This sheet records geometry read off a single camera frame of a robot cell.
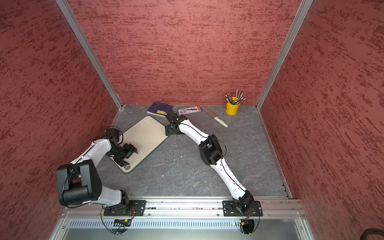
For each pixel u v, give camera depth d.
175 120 0.78
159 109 1.19
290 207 0.76
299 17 0.74
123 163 0.79
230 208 0.74
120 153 0.74
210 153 0.66
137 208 0.74
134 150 0.81
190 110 1.17
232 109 1.13
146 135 1.03
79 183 0.43
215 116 1.14
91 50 0.88
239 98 1.10
